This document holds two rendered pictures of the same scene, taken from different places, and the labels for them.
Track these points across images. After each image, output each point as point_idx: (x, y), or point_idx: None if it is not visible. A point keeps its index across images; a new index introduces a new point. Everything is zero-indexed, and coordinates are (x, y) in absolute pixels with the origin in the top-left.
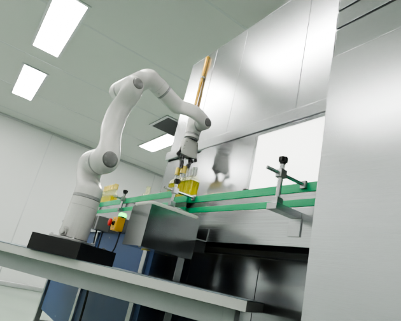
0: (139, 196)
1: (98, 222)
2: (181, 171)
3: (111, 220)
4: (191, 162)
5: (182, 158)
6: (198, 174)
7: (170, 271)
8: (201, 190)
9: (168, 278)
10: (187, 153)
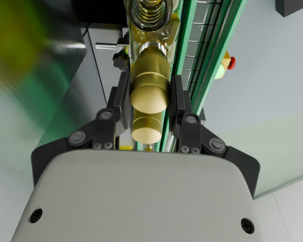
0: (207, 94)
1: (203, 113)
2: (168, 68)
3: (234, 60)
4: (104, 117)
5: (198, 126)
6: (26, 117)
7: (113, 21)
8: (39, 9)
9: (115, 16)
10: (175, 176)
